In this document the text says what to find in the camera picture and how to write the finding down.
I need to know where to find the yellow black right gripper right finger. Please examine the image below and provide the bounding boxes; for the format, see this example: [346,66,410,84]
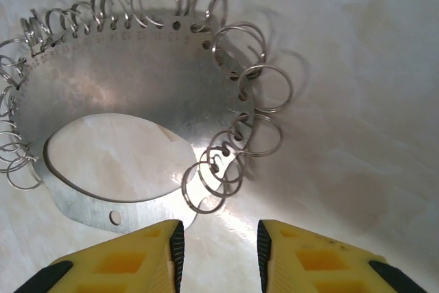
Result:
[257,219,439,293]

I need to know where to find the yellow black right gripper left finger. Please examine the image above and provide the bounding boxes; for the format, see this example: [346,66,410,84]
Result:
[20,219,186,293]

